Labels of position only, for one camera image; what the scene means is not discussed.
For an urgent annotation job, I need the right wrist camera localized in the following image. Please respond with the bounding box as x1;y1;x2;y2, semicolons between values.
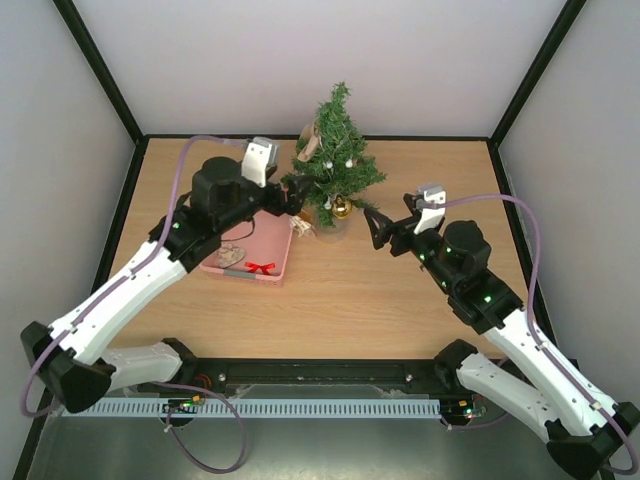
403;183;446;235

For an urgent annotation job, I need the light blue slotted cable duct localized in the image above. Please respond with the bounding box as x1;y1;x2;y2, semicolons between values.
81;397;441;420

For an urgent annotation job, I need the gold bell with red ribbon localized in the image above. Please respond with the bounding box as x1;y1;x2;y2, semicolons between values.
331;195;353;220

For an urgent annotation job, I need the clear fairy light string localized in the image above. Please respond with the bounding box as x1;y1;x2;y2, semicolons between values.
294;134;361;211

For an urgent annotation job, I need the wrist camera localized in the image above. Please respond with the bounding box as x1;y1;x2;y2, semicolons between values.
241;136;279;188
403;183;446;235

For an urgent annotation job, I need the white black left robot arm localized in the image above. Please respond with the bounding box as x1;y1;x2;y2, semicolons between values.
21;156;315;413

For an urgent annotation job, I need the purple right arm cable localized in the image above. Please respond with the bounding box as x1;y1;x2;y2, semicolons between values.
434;193;640;476

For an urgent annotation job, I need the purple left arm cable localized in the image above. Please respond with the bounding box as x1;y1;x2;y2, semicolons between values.
18;134;249;474

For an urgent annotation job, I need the black enclosure frame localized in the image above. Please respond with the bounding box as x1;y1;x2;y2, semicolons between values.
9;0;619;480

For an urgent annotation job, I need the pink perforated plastic basket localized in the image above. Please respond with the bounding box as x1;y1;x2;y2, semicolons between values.
199;211;293;286

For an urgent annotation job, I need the small green christmas tree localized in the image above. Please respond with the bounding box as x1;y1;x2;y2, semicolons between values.
282;82;387;226

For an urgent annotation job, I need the beige fabric bow ornament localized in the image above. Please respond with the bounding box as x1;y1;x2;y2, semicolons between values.
296;123;321;162

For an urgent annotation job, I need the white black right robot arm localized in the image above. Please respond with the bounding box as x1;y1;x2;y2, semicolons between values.
365;209;639;479

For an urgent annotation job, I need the wooden tree stump base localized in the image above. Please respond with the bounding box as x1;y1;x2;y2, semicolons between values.
314;219;350;243

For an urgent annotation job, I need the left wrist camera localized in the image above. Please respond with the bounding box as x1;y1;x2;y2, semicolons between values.
241;136;279;188

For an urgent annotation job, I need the red ribbon bow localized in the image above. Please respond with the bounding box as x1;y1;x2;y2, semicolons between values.
245;262;276;276

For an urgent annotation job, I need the wooden heart ornament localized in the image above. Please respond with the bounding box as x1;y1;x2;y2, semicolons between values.
214;242;246;269

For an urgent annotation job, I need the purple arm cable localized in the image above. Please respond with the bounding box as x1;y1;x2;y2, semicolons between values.
18;134;249;474
434;193;640;476

